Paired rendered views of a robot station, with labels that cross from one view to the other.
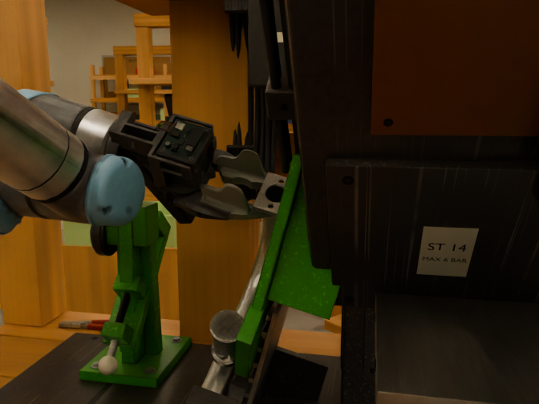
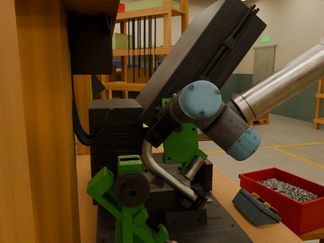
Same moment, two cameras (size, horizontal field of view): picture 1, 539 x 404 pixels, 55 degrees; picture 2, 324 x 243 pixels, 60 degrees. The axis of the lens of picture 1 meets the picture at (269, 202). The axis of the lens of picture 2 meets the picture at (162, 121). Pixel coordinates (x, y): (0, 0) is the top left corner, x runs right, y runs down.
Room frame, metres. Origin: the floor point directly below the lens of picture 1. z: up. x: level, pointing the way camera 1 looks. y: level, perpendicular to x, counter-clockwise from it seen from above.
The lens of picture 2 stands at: (0.96, 0.79, 1.36)
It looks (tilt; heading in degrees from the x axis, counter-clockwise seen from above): 10 degrees down; 248
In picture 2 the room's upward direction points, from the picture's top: straight up
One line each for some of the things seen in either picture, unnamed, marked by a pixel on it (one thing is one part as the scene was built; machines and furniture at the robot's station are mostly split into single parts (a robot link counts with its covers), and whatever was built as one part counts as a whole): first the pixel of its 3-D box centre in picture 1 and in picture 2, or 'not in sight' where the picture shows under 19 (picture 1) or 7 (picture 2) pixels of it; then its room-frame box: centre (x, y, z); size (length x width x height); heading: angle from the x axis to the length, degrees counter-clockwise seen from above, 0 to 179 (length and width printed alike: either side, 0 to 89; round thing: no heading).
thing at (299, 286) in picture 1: (309, 241); (177, 128); (0.56, -0.04, 1.17); 0.13 x 0.12 x 0.20; 79
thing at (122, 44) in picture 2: not in sight; (112, 81); (0.02, -3.46, 1.19); 2.30 x 0.55 x 2.39; 124
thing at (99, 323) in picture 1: (97, 325); not in sight; (0.98, 0.35, 0.89); 0.16 x 0.05 x 0.01; 87
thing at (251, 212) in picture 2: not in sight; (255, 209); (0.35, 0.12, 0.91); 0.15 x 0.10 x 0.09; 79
